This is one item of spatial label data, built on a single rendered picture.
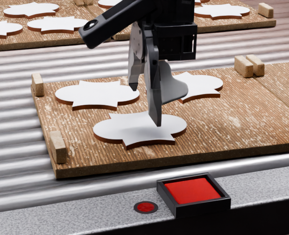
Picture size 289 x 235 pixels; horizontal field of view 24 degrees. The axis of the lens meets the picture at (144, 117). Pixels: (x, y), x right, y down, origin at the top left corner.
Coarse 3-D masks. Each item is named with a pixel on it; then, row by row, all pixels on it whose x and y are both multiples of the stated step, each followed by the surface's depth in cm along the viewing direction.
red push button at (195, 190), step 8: (168, 184) 91; (176, 184) 91; (184, 184) 91; (192, 184) 91; (200, 184) 91; (208, 184) 91; (176, 192) 89; (184, 192) 89; (192, 192) 89; (200, 192) 89; (208, 192) 89; (216, 192) 89; (176, 200) 87; (184, 200) 87; (192, 200) 87; (200, 200) 87
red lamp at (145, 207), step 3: (141, 204) 89; (144, 204) 89; (147, 204) 89; (150, 204) 89; (138, 207) 88; (141, 207) 88; (144, 207) 88; (147, 207) 88; (150, 207) 88; (153, 207) 88; (141, 210) 87; (144, 210) 87; (147, 210) 87; (150, 210) 87
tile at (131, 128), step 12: (108, 120) 107; (120, 120) 107; (132, 120) 107; (144, 120) 107; (168, 120) 107; (180, 120) 107; (96, 132) 102; (108, 132) 102; (120, 132) 102; (132, 132) 102; (144, 132) 102; (156, 132) 102; (168, 132) 102; (180, 132) 103; (132, 144) 99; (144, 144) 100; (156, 144) 101; (168, 144) 100
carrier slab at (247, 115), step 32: (32, 96) 123; (224, 96) 119; (256, 96) 119; (64, 128) 106; (192, 128) 106; (224, 128) 106; (256, 128) 106; (288, 128) 106; (96, 160) 96; (128, 160) 96; (160, 160) 97; (192, 160) 98
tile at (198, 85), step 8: (184, 72) 128; (184, 80) 124; (192, 80) 124; (200, 80) 124; (208, 80) 124; (216, 80) 124; (192, 88) 120; (200, 88) 120; (208, 88) 120; (216, 88) 120; (192, 96) 117; (200, 96) 117; (208, 96) 118; (216, 96) 118
